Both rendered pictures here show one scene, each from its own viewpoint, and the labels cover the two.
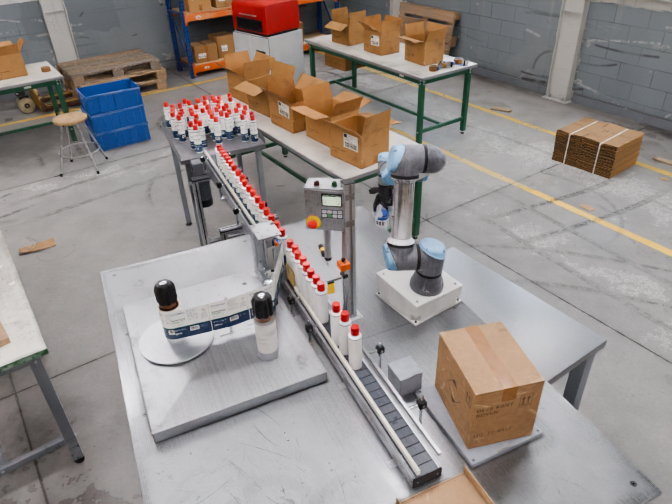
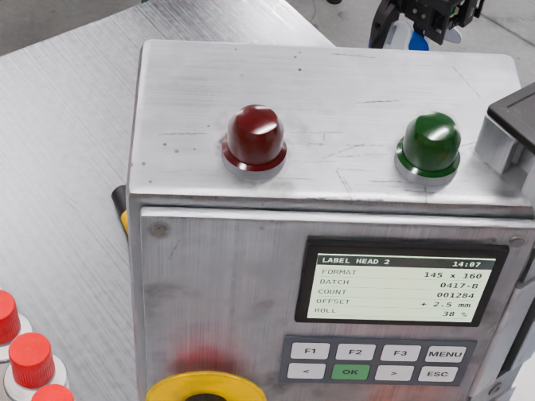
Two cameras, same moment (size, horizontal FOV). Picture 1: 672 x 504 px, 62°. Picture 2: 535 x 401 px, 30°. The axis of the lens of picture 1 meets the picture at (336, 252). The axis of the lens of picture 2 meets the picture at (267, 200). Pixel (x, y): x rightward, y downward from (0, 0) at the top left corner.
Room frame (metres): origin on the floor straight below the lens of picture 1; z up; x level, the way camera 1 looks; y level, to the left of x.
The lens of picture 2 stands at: (1.70, 0.14, 1.77)
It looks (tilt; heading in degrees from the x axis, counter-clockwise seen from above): 49 degrees down; 343
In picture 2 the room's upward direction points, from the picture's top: 6 degrees clockwise
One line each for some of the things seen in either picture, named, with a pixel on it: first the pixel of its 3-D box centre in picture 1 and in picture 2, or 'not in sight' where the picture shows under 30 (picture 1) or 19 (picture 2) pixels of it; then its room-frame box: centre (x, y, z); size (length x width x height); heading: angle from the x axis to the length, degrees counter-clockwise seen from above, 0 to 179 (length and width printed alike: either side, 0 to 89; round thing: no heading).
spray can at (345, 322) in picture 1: (345, 332); not in sight; (1.66, -0.03, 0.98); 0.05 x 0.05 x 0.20
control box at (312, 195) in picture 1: (327, 204); (313, 259); (1.98, 0.03, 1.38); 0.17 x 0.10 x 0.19; 79
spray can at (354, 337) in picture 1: (355, 346); not in sight; (1.58, -0.06, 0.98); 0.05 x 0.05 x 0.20
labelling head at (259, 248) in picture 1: (269, 253); not in sight; (2.20, 0.31, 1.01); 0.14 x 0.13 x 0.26; 24
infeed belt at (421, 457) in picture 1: (324, 325); not in sight; (1.85, 0.06, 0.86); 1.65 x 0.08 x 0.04; 24
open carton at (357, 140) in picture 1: (360, 131); not in sight; (3.78, -0.21, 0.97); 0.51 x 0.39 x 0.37; 129
